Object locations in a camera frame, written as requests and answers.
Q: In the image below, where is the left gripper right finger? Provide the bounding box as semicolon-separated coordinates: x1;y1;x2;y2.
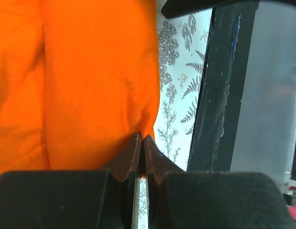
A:
144;136;296;229

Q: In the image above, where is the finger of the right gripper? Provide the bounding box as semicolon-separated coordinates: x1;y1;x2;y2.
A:
161;0;259;19

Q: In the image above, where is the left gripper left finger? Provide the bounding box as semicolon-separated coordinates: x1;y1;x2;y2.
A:
0;133;142;229

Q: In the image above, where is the orange t shirt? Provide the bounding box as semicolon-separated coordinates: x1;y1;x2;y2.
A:
0;0;160;174

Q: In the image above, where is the floral patterned table cloth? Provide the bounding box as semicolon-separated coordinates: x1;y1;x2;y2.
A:
132;13;213;229

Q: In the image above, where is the black mounting base plate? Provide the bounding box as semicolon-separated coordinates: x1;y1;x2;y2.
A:
187;1;259;171

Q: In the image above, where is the aluminium rail frame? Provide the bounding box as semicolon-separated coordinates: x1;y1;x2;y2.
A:
231;1;296;187

